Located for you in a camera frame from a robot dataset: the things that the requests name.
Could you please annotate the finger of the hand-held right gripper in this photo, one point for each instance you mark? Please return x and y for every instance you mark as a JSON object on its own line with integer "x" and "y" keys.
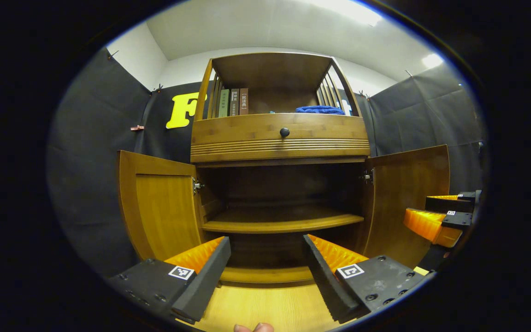
{"x": 427, "y": 223}
{"x": 450, "y": 204}

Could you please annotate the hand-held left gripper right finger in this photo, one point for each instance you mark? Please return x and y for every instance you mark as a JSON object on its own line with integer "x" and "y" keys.
{"x": 325, "y": 276}

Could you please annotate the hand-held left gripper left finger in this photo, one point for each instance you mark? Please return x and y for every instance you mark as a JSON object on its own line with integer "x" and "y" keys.
{"x": 208, "y": 276}

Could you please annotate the wooden cabinet door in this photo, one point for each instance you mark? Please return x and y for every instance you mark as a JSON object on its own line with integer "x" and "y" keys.
{"x": 164, "y": 212}
{"x": 404, "y": 193}

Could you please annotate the wooden double-door shoe cabinet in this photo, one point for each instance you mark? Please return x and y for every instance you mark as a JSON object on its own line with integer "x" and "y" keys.
{"x": 279, "y": 147}

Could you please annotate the wooden inner cabinet shelf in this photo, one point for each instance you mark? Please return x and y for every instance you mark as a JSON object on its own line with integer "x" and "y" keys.
{"x": 284, "y": 221}

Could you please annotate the wooden cabinet drawer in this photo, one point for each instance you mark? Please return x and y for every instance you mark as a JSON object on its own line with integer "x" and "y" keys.
{"x": 247, "y": 133}

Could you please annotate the black backdrop cloth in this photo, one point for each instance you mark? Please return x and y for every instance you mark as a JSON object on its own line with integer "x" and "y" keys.
{"x": 90, "y": 184}

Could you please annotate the black round drawer knob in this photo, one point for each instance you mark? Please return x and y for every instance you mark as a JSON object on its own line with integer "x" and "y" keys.
{"x": 284, "y": 132}

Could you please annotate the blue folded towel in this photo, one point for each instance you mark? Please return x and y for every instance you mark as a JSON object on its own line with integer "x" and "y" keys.
{"x": 319, "y": 110}

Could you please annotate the copper clip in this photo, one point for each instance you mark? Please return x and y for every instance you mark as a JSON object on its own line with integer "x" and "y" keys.
{"x": 137, "y": 127}

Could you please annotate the green book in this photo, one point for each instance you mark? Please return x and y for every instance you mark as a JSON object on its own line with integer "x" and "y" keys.
{"x": 223, "y": 103}

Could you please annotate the dark brown book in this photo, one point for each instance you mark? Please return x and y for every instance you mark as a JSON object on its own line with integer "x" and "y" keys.
{"x": 234, "y": 103}

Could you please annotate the reddish brown book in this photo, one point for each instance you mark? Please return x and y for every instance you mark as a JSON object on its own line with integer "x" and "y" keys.
{"x": 244, "y": 101}

